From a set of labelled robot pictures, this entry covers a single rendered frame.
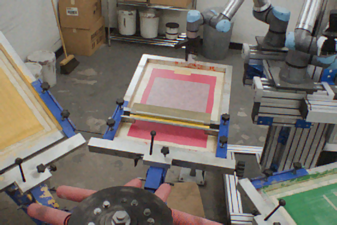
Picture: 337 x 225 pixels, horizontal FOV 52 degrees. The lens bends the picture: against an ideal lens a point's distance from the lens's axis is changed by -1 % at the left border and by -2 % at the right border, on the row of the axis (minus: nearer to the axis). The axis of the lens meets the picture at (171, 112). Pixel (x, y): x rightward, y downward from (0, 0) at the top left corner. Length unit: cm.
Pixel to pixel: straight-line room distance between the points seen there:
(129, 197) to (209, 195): 187
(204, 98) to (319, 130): 82
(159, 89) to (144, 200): 109
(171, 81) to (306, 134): 96
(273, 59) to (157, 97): 86
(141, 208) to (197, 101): 106
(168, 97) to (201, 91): 21
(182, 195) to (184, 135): 113
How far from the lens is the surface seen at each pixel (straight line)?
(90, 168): 312
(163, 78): 215
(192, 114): 176
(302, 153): 252
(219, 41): 495
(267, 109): 201
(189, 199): 284
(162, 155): 154
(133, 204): 107
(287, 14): 235
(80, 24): 489
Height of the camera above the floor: 212
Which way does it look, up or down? 34 degrees down
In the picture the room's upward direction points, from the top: 4 degrees clockwise
